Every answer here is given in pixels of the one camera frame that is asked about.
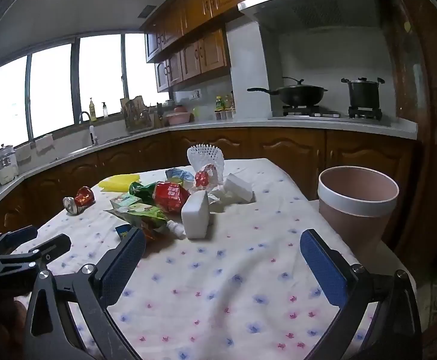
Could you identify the wooden upper cabinets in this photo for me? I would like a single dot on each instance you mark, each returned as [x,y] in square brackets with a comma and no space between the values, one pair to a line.
[203,52]

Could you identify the white hanging rag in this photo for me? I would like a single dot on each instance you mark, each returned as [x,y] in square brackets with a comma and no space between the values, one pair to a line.
[44,143]
[23,153]

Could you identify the row of spice jars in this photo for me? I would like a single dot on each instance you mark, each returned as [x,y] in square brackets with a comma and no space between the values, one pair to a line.
[224,115]

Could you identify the white floral tablecloth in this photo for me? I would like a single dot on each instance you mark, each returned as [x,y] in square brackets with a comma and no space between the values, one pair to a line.
[222,270]

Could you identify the ceiling vent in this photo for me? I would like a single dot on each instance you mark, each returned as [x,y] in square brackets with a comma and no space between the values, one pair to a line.
[147,11]

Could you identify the orange and blue snack wrapper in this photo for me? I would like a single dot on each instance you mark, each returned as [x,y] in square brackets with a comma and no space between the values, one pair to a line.
[122,231]

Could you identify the crushed red can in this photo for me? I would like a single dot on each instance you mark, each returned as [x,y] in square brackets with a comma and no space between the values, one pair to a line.
[83,197]

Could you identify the crumpled white and red wrapper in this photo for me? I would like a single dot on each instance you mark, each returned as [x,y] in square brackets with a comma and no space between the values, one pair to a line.
[202,179]

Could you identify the wooden cabinets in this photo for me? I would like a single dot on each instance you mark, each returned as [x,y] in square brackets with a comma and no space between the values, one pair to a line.
[203,52]
[278,146]

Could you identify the wall outlet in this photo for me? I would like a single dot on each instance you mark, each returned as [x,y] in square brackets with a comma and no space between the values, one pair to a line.
[196,94]

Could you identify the white pump bottle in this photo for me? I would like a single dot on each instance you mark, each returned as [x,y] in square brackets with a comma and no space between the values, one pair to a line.
[105,110]

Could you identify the range hood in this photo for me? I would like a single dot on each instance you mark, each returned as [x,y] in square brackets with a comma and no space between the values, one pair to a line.
[308,7]

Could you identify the pink trash bin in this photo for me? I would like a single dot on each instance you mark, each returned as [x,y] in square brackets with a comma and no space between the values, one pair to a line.
[353,225]

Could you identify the blue and yellow packet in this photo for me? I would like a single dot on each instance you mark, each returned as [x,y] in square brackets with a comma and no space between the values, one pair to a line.
[177,175]

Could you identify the green snack wrapper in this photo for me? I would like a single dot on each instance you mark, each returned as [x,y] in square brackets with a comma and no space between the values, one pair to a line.
[143,213]

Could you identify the black wok with lid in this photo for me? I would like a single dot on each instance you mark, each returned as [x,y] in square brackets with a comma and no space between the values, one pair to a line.
[301,95]

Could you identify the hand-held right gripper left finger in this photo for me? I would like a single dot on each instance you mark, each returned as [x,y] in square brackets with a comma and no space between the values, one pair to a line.
[124,266]

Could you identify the green label drink bottle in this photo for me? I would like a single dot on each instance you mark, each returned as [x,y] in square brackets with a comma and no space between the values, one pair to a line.
[219,104]

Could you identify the sink faucet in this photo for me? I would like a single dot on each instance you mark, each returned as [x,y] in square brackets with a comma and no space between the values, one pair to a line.
[92,133]

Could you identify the pink basin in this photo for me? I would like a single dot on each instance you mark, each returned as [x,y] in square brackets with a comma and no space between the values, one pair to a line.
[179,118]

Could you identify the white kitchen countertop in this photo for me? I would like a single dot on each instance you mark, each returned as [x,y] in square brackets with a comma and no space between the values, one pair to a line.
[316,124]

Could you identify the red snack bag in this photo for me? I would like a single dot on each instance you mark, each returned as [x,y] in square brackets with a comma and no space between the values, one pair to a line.
[169,195]

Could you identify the white foam block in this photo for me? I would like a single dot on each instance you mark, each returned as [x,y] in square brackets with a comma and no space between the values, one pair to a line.
[196,217]
[239,187]

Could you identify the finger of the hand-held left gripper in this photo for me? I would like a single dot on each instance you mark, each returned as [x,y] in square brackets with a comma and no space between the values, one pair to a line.
[16,234]
[51,245]

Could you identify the gas stove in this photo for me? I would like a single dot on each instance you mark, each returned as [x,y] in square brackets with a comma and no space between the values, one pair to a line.
[327,114]

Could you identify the yellow dish soap bottle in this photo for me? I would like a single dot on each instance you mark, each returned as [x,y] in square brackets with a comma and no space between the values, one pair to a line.
[92,111]

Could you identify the wooden lower cabinets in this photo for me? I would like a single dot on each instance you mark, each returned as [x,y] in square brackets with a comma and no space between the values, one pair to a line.
[278,146]

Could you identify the white rice cooker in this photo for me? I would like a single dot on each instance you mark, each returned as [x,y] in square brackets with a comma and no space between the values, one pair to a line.
[4,165]

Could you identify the yellow sponge cloth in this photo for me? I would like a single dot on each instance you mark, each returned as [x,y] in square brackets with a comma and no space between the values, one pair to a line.
[119,183]

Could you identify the dish rack with cutting boards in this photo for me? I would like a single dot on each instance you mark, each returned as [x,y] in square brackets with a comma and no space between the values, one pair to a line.
[136,116]

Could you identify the kitchen window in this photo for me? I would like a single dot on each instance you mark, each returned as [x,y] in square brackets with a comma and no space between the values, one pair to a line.
[53,82]

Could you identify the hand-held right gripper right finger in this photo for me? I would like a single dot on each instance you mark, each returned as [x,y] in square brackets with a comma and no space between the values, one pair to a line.
[323,270]

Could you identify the glass door cabinet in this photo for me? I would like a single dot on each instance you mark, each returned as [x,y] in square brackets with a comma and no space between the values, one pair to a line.
[428,120]

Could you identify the crushed green can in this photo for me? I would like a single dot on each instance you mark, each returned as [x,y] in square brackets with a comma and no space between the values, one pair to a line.
[141,191]

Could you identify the black stock pot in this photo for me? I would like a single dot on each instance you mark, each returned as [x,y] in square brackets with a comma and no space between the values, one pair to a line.
[364,93]

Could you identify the white plastic mesh piece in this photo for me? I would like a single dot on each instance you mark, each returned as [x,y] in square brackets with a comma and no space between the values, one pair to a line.
[207,155]

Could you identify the green drink carton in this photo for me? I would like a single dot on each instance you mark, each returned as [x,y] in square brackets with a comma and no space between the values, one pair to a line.
[124,200]

